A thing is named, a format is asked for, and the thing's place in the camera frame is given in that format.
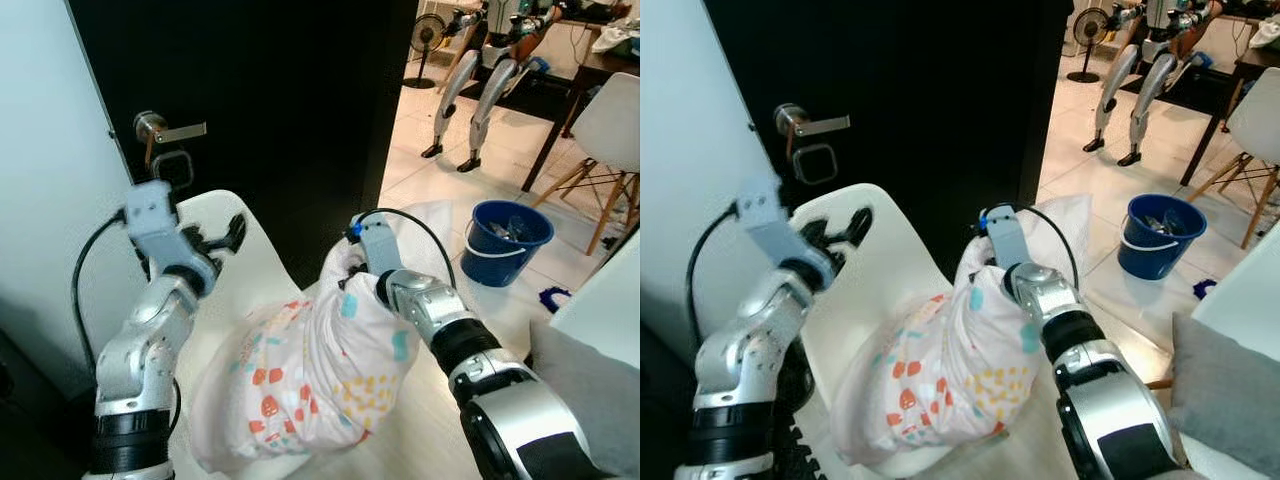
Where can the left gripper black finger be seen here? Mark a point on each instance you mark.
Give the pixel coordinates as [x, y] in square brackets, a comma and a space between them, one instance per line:
[840, 233]
[236, 230]
[215, 240]
[862, 225]

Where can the white pillow with coloured print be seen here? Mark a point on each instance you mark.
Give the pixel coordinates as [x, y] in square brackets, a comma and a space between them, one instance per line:
[930, 380]
[300, 370]

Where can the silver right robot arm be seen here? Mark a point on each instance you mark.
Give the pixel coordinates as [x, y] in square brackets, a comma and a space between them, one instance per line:
[1110, 410]
[510, 410]

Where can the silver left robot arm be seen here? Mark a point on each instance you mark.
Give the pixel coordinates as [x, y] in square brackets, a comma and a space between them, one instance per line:
[735, 370]
[140, 360]

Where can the white chair with wooden legs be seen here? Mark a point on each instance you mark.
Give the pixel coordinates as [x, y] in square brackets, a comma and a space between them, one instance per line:
[1260, 115]
[610, 120]

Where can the black square door lock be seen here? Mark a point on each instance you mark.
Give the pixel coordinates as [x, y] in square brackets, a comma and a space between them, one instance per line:
[815, 165]
[172, 170]

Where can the black door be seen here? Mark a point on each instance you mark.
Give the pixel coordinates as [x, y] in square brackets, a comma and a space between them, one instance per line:
[930, 100]
[280, 100]

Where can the silver humanoid robot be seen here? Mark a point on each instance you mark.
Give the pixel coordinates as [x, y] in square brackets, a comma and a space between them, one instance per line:
[455, 90]
[1110, 90]

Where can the blue plastic bucket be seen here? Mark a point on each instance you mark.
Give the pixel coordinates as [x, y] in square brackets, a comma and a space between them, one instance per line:
[1150, 258]
[500, 265]

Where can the black standing fan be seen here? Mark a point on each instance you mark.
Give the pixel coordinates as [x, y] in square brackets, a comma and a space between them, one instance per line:
[427, 32]
[1088, 28]

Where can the silver crumpled rubbish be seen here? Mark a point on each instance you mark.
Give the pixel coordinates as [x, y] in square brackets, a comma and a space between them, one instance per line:
[512, 228]
[1165, 220]

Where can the small blue curved object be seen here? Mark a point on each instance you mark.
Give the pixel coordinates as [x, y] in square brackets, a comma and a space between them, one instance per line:
[1205, 289]
[552, 298]

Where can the dark wooden table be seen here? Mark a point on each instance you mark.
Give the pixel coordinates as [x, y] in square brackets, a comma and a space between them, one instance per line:
[1255, 62]
[600, 62]

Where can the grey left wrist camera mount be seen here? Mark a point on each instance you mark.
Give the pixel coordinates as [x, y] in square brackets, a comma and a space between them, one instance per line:
[160, 225]
[775, 225]

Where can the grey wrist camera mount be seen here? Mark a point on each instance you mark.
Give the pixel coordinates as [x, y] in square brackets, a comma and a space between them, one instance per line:
[775, 225]
[1010, 240]
[378, 248]
[160, 225]

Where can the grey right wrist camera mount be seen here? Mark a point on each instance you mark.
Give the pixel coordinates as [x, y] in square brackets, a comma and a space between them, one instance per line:
[1010, 240]
[378, 248]

